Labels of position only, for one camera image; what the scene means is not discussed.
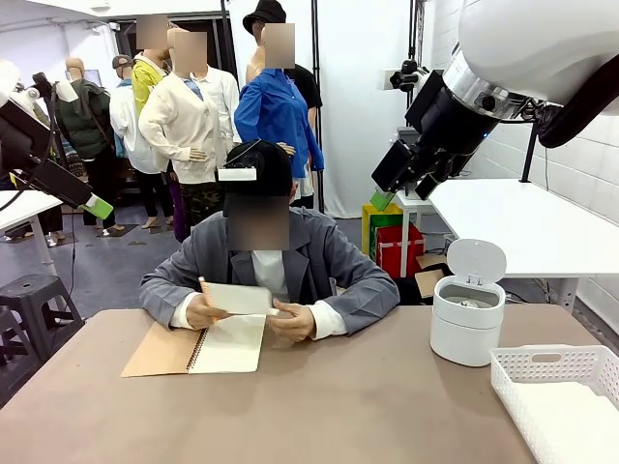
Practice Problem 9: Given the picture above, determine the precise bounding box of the brown cardboard piece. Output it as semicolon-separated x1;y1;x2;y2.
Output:
414;268;454;299

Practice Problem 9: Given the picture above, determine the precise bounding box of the person in grey blazer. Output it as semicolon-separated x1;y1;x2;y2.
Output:
139;195;401;337

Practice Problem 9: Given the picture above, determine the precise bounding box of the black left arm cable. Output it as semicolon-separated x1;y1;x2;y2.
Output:
0;89;62;213

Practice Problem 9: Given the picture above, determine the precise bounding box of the white head-mounted camera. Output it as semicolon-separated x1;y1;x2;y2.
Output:
217;166;258;183

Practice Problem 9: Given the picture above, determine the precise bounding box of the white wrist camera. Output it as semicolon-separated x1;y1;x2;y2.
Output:
23;72;78;103
378;60;431;93

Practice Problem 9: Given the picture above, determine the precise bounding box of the mannequin in blue shirt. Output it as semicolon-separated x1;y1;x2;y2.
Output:
234;23;326;209

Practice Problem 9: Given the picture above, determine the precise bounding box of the person's right forearm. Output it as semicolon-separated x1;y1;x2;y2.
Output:
139;282;195;331

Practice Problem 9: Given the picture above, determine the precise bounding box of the mannequin in dark green vest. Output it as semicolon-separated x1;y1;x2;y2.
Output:
52;56;120;231

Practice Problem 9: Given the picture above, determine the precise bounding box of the capped mannequin in white shirt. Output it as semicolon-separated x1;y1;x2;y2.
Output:
108;53;168;229

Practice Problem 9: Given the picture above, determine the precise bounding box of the person's right hand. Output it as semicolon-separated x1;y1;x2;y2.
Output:
185;289;233;331

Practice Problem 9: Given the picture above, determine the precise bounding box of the white paper stack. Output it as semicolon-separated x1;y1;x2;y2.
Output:
515;381;619;464

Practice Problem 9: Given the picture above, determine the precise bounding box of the white paper sheet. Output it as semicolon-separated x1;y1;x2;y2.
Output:
205;282;281;318

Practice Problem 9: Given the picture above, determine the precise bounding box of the mannequin in cream cardigan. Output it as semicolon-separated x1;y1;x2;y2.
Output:
138;28;243;243

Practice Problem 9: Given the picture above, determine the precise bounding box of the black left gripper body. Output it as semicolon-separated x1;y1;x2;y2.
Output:
0;102;54;177

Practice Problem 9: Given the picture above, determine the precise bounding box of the white perforated plastic basket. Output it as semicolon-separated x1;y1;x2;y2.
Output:
489;344;619;464

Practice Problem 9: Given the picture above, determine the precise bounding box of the black cap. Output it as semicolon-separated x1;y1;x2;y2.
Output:
224;139;294;198

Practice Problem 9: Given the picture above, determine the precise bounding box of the black right arm cable sleeve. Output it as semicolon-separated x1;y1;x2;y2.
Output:
534;62;619;150

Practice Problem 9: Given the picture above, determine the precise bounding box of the white lidded trash bin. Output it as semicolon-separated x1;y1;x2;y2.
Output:
429;238;508;367

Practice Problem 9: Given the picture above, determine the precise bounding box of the orange pencil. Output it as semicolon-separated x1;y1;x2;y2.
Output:
197;275;231;324

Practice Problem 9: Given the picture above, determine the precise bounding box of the small white side table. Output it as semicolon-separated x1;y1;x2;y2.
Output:
378;163;436;243

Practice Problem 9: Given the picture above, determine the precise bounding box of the large white table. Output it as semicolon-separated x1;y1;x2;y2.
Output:
425;177;619;313

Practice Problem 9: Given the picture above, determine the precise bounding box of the mannequin in black t-shirt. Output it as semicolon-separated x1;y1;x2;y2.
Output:
244;18;324;210

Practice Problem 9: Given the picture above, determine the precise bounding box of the mannequin in yellow jacket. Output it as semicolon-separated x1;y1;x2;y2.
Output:
131;16;171;117

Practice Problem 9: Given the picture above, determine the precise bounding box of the black plastic stool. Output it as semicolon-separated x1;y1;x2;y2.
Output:
0;274;86;363

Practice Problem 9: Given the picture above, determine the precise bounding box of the green bag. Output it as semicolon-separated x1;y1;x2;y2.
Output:
369;211;412;255

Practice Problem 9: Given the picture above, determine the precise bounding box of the person's left forearm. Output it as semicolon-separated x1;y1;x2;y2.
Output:
309;283;401;337

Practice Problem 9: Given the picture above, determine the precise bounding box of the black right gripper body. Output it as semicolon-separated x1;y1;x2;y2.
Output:
404;71;490;168

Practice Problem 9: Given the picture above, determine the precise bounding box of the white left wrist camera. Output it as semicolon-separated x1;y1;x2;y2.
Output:
23;72;78;103

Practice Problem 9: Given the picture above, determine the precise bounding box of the black light stand pole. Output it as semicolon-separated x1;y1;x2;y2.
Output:
310;0;326;217
405;0;427;73

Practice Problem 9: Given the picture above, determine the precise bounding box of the black metal stool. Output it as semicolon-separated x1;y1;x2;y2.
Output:
0;306;43;407

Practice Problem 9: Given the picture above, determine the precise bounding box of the spiral notebook with kraft cover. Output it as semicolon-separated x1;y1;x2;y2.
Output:
120;313;267;378

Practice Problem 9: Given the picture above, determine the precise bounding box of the black tripod stand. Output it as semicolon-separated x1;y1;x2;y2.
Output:
519;128;542;184
47;96;77;168

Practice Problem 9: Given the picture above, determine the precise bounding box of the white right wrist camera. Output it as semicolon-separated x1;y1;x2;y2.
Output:
378;60;431;93

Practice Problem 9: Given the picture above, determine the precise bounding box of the person's left hand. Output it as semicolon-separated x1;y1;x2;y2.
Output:
271;300;316;343

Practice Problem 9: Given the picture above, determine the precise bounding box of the black bucket hat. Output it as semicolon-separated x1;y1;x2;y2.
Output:
242;0;287;35

